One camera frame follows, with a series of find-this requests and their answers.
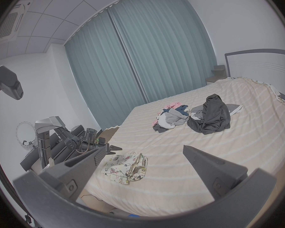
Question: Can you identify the blue-green curtain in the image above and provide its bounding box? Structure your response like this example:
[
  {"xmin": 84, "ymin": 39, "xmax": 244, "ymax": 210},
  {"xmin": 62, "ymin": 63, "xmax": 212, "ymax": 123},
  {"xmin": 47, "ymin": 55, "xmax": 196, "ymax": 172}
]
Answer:
[
  {"xmin": 65, "ymin": 9, "xmax": 149, "ymax": 130},
  {"xmin": 108, "ymin": 0, "xmax": 218, "ymax": 104}
]

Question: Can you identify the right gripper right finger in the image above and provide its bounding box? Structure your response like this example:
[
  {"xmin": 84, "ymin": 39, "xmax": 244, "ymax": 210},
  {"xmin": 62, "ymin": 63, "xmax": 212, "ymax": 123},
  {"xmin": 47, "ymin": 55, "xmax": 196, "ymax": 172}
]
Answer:
[{"xmin": 183, "ymin": 145, "xmax": 248, "ymax": 202}]

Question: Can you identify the round white ring mirror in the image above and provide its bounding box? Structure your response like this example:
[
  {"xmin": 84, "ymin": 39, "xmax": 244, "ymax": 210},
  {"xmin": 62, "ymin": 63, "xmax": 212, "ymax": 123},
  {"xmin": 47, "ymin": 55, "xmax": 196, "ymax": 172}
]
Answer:
[{"xmin": 16, "ymin": 121, "xmax": 36, "ymax": 149}]

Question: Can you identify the black cable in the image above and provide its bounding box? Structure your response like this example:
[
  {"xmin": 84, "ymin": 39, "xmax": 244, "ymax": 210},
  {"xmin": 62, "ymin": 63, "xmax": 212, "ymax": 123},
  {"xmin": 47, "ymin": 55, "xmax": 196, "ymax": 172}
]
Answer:
[{"xmin": 81, "ymin": 193, "xmax": 104, "ymax": 202}]

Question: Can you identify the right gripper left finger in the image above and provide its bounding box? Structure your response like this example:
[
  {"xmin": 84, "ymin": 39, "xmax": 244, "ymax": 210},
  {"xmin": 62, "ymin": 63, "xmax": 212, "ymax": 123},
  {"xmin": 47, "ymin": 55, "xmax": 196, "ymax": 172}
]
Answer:
[{"xmin": 39, "ymin": 146, "xmax": 107, "ymax": 201}]

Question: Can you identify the pile of clothes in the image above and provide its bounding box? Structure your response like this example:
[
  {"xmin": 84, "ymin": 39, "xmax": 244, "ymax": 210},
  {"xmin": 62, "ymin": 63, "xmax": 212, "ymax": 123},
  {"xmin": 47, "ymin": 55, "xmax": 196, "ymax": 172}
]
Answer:
[{"xmin": 152, "ymin": 102, "xmax": 190, "ymax": 133}]

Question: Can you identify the grey bedside table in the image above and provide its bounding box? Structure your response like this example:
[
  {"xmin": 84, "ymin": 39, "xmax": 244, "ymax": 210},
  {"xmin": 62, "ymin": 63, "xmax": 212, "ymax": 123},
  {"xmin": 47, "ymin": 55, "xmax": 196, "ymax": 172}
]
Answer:
[{"xmin": 205, "ymin": 65, "xmax": 226, "ymax": 86}]

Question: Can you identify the white printed pyjama top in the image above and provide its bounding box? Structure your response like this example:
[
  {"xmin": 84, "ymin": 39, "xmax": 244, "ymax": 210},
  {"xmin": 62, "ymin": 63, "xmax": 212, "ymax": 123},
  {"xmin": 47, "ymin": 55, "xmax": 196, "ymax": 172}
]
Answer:
[{"xmin": 101, "ymin": 152, "xmax": 148, "ymax": 183}]

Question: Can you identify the grey garment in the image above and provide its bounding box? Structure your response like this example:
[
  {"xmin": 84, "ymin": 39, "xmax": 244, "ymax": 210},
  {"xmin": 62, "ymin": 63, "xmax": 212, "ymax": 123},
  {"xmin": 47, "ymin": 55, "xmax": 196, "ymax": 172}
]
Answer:
[{"xmin": 191, "ymin": 104, "xmax": 244, "ymax": 118}]

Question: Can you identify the black garment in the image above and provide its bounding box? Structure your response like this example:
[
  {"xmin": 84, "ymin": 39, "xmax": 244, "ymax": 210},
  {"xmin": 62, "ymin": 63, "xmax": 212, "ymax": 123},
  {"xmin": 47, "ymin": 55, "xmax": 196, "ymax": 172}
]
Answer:
[{"xmin": 187, "ymin": 94, "xmax": 231, "ymax": 135}]

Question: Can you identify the bed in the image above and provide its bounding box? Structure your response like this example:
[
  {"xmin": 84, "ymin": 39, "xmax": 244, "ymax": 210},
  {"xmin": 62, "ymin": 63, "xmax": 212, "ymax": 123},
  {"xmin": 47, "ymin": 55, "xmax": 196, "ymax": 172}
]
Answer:
[{"xmin": 77, "ymin": 49, "xmax": 285, "ymax": 217}]

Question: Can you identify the white cassette air conditioner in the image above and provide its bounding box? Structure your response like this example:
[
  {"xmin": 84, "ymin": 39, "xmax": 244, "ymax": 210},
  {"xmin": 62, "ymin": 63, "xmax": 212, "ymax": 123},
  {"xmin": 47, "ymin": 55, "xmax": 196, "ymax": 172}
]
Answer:
[{"xmin": 0, "ymin": 0, "xmax": 34, "ymax": 42}]

